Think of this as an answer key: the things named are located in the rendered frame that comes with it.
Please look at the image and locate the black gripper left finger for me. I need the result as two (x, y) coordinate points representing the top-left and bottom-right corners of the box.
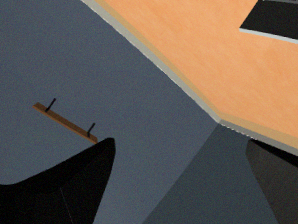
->
(0, 137), (116, 224)

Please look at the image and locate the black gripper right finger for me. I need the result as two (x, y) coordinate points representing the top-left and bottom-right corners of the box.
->
(246, 140), (298, 224)

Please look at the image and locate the grey dish rack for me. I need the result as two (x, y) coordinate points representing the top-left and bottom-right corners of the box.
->
(238, 0), (298, 44)

